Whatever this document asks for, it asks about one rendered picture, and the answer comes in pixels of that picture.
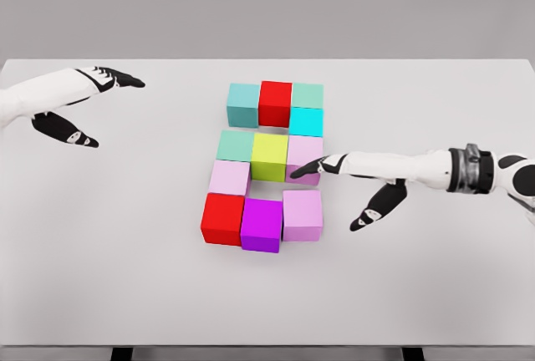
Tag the mint green cube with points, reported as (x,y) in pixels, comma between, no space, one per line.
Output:
(308,95)
(234,144)

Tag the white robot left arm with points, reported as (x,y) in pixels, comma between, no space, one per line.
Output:
(12,104)

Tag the magenta cube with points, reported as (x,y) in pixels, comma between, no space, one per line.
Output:
(261,225)

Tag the red cube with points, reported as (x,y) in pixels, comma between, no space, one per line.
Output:
(274,104)
(221,219)

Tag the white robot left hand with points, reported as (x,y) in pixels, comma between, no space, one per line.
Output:
(54,89)

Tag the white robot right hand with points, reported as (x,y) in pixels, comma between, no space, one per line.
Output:
(376,164)

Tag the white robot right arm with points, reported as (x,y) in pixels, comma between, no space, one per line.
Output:
(439,169)

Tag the pink cube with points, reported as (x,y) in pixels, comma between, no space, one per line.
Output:
(229,177)
(302,215)
(305,150)

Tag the teal blue cube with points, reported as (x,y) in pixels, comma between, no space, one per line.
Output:
(242,104)

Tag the cyan cube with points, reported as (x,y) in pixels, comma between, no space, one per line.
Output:
(306,122)

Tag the yellow-green cube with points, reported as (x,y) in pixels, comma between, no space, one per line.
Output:
(269,156)

